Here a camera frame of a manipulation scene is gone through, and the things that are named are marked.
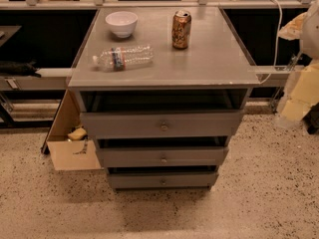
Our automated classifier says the black cloth on shelf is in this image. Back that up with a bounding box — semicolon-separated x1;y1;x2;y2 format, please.
0;61;41;78

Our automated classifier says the grey drawer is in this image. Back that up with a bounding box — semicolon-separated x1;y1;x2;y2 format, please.
97;146;229;167
108;172;218;189
81;111;243;139

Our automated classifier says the grey top drawer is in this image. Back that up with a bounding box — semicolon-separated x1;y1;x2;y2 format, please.
81;111;243;139

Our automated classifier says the yellow sponge in box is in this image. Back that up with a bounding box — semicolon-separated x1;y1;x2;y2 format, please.
68;127;87;140

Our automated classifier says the grey bottom drawer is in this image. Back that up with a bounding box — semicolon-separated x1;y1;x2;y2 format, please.
108;172;218;189

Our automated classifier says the grey drawer cabinet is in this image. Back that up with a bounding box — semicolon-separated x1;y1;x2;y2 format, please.
69;7;258;177

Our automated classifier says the white cable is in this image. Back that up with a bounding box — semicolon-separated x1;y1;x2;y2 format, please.
259;0;283;85

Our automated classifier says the clear plastic water bottle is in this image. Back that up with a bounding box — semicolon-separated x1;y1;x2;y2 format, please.
92;44;154;72

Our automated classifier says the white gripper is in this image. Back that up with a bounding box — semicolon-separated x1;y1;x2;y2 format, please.
275;12;319;127

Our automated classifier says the white ceramic bowl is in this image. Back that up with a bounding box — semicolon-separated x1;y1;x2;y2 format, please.
106;11;138;38

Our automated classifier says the gold soda can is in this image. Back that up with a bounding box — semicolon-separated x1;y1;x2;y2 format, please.
171;10;191;49

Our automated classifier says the open cardboard box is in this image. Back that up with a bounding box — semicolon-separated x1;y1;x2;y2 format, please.
44;91;101;170

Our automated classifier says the metal frame rail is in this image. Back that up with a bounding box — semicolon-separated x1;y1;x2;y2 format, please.
0;0;313;10

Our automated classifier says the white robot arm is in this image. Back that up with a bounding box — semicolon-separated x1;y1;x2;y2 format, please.
276;0;319;127

